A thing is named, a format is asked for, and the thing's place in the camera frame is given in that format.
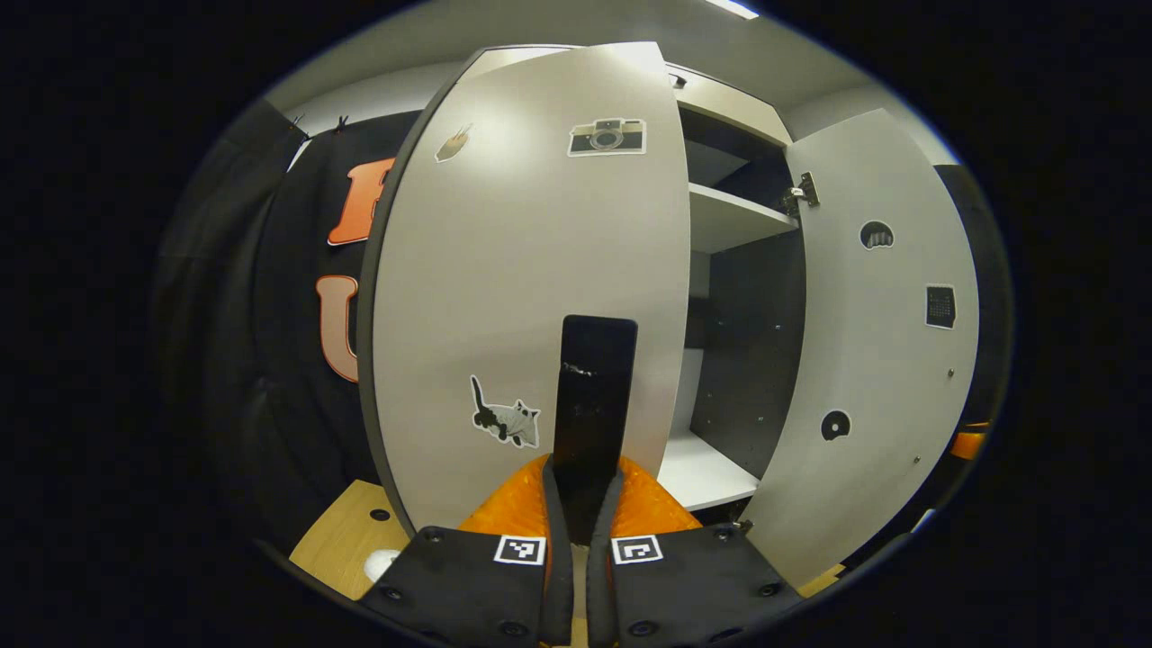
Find white double-door shoe cabinet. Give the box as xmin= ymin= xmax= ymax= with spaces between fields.
xmin=454 ymin=43 xmax=811 ymax=527

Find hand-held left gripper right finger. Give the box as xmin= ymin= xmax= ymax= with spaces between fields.
xmin=585 ymin=454 xmax=805 ymax=648

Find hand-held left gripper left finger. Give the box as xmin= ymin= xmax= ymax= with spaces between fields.
xmin=358 ymin=454 xmax=574 ymax=648

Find metal door hinge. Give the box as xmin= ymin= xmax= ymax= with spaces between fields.
xmin=781 ymin=171 xmax=822 ymax=217

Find white cabinet shelf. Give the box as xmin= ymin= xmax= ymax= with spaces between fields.
xmin=657 ymin=428 xmax=762 ymax=512
xmin=688 ymin=183 xmax=802 ymax=256

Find white cabinet door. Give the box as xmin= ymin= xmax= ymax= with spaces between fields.
xmin=358 ymin=40 xmax=692 ymax=545
xmin=738 ymin=108 xmax=982 ymax=590

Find black backdrop cloth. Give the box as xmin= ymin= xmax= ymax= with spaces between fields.
xmin=153 ymin=99 xmax=1013 ymax=559

